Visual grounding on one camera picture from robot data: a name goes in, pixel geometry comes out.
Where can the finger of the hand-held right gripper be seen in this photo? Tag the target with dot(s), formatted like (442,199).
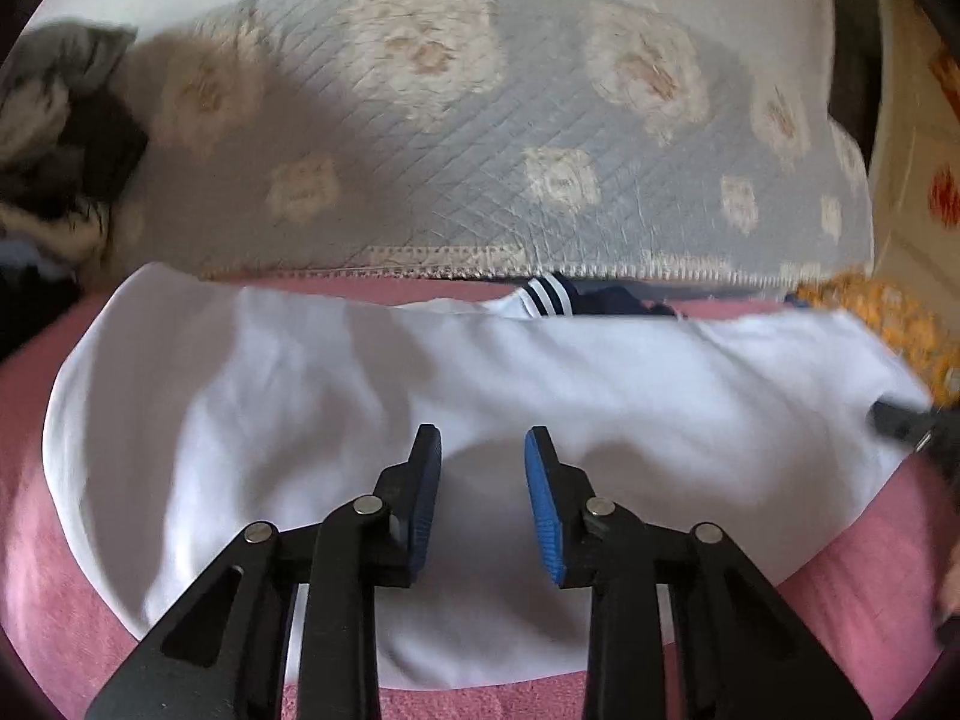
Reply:
(900,421)

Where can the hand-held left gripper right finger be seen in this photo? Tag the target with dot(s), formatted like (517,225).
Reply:
(541,495)

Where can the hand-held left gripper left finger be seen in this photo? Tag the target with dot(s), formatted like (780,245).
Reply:
(420,495)

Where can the white and navy baseball jacket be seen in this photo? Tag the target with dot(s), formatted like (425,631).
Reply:
(300,390)

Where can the yellow floral cloth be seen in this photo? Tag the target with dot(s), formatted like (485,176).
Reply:
(885,315)

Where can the small red paper cutout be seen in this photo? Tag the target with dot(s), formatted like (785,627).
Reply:
(946,199)

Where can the cream wooden door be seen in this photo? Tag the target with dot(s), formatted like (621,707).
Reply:
(907,150)

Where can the grey quilted floral cover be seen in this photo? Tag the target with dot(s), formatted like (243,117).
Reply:
(487,127)

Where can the pink bed sheet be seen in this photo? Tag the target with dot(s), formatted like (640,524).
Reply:
(45,577)

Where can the white printed garment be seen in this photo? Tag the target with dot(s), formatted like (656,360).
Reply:
(52,229)

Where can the dark grey garment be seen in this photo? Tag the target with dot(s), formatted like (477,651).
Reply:
(105,150)

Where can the grey hoodie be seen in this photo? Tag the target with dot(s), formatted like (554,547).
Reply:
(52,82)

